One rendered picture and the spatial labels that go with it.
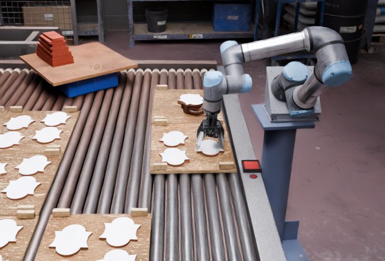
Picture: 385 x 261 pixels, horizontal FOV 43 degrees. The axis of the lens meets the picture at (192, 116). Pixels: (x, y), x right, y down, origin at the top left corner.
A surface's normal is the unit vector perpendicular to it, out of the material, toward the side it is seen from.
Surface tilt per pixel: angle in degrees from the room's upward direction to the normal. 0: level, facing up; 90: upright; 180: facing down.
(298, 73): 38
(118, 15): 90
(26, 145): 0
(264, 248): 0
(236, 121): 0
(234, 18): 90
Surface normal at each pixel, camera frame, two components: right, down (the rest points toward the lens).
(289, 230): 0.13, 0.44
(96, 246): 0.02, -0.90
